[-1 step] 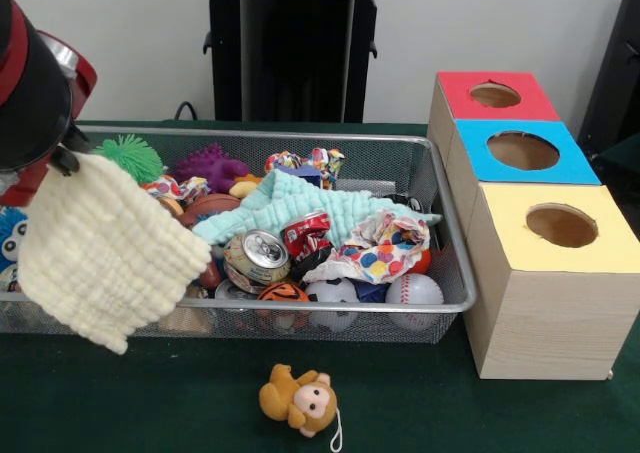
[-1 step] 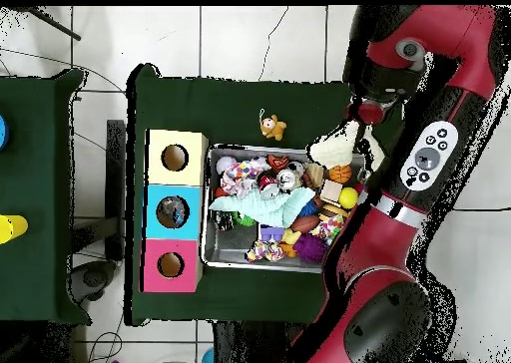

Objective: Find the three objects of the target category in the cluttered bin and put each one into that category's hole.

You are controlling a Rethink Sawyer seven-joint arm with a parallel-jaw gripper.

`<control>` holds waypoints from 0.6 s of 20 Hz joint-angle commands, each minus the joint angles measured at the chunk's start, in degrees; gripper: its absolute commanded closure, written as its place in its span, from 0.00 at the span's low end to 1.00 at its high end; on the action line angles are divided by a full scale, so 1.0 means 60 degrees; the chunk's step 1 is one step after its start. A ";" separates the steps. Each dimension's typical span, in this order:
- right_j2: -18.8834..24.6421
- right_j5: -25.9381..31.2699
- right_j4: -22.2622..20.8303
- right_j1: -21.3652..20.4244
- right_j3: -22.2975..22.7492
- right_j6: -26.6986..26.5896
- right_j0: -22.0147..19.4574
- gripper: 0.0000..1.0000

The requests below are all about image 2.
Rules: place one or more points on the mint green cloth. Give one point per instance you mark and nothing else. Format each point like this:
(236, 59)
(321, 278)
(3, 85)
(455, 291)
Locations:
(271, 207)

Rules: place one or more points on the brown plush monkey toy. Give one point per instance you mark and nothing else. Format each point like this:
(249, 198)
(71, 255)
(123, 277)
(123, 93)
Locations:
(273, 128)

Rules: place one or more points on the wooden box with three holes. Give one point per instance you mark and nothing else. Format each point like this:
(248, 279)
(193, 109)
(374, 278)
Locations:
(175, 175)

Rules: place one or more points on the orange tiger-striped ball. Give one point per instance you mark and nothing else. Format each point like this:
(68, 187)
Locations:
(278, 161)

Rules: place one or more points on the dark green side table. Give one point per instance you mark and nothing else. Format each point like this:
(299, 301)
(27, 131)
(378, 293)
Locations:
(28, 179)

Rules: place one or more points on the yellow cylinder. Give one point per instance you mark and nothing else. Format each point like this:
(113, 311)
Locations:
(12, 227)

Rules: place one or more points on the purple spiky toy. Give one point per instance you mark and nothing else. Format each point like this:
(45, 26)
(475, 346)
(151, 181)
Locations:
(309, 248)

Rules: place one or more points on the blue disc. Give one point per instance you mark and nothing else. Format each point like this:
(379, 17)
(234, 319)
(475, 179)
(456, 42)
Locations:
(3, 131)

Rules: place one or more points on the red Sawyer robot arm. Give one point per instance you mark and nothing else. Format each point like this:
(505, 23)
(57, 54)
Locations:
(379, 259)

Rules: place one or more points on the grey round base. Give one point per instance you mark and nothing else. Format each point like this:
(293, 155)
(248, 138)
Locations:
(94, 279)

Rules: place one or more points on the yellow rubber duck toy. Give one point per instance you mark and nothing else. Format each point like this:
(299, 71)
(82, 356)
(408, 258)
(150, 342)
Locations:
(289, 241)

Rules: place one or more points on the cream knitted cloth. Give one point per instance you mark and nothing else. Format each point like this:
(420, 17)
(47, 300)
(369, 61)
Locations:
(335, 149)

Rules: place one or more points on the wooden cube block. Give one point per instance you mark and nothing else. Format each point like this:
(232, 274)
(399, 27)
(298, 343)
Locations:
(332, 191)

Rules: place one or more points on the crumpled colourful dotted paper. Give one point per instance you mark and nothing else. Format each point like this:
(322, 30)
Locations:
(241, 175)

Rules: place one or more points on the white baseball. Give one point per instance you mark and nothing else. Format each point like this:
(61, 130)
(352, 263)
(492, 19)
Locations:
(225, 164)

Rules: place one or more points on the dark rod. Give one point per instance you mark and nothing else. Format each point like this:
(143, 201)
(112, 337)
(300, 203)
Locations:
(52, 22)

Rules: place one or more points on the shallow mesh bin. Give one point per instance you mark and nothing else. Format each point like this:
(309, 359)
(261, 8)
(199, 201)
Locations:
(231, 255)

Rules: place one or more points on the brown toy football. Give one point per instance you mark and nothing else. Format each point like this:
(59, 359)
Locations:
(305, 223)

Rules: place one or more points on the plain yellow ball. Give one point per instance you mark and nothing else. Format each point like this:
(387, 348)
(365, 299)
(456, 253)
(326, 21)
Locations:
(349, 198)

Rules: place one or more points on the orange toy basketball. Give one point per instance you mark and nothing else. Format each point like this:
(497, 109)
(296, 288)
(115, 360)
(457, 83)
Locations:
(340, 174)

